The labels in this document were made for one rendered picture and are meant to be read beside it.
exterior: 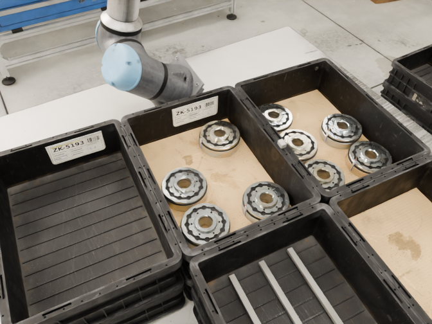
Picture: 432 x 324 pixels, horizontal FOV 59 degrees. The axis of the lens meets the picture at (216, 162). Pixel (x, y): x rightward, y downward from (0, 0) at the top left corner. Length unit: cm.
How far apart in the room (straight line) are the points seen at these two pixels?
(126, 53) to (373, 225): 73
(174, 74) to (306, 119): 40
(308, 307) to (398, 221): 30
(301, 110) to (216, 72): 43
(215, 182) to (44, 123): 63
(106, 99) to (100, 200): 52
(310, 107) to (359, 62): 180
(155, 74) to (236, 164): 35
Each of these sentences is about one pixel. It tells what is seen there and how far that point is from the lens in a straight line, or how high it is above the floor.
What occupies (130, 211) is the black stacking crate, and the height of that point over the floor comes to 83.
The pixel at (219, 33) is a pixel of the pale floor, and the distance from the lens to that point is 301.
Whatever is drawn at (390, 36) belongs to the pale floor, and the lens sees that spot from 330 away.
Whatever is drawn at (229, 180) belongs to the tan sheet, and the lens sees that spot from 92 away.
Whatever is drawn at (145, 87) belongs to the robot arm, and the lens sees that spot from 109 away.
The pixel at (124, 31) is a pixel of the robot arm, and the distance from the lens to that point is 114.
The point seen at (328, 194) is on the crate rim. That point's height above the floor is 93.
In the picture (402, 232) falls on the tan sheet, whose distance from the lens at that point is 94.
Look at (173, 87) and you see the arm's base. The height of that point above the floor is 85.
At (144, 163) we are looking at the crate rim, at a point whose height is 93.
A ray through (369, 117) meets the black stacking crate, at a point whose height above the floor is 89.
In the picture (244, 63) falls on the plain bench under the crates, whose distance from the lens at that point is 149.
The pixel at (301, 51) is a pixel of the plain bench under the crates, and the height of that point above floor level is 70.
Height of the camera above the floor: 155
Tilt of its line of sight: 50 degrees down
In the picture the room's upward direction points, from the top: 2 degrees clockwise
